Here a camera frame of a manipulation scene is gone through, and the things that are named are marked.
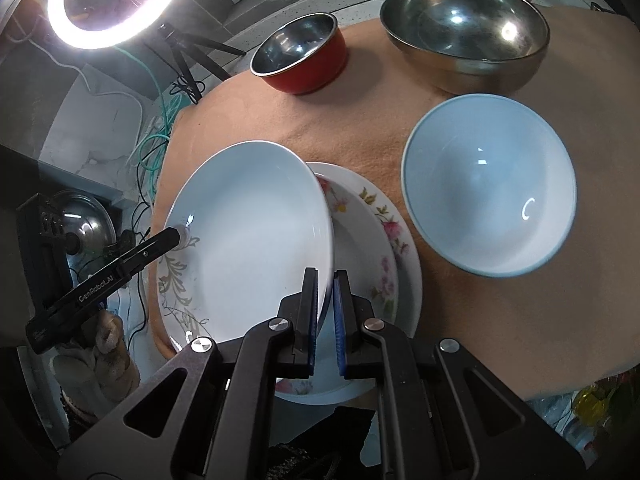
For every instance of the floral plate pink roses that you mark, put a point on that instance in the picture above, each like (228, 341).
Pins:
(362, 249)

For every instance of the ring light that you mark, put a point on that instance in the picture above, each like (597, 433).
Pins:
(80, 38)

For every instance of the gloved left hand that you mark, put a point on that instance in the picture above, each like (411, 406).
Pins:
(96, 379)

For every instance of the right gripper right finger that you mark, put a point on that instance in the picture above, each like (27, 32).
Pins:
(442, 413)

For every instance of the beige towel mat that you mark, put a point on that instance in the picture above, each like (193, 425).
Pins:
(557, 329)

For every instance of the light blue ceramic bowl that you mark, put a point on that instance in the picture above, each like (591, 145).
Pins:
(489, 185)

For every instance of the large stainless steel bowl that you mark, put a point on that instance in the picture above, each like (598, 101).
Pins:
(469, 46)

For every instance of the white plate gold leaf pattern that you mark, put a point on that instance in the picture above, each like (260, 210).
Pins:
(255, 219)

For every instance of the steel pot lid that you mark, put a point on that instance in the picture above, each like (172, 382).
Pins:
(88, 228)

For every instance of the black tripod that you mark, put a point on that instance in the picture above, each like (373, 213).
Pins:
(183, 45)

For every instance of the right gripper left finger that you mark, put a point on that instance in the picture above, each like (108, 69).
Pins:
(206, 414)

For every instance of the red steel bowl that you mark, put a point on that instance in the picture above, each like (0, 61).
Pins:
(301, 56)

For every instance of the floral plate pink blossoms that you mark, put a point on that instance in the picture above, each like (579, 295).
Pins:
(409, 272)

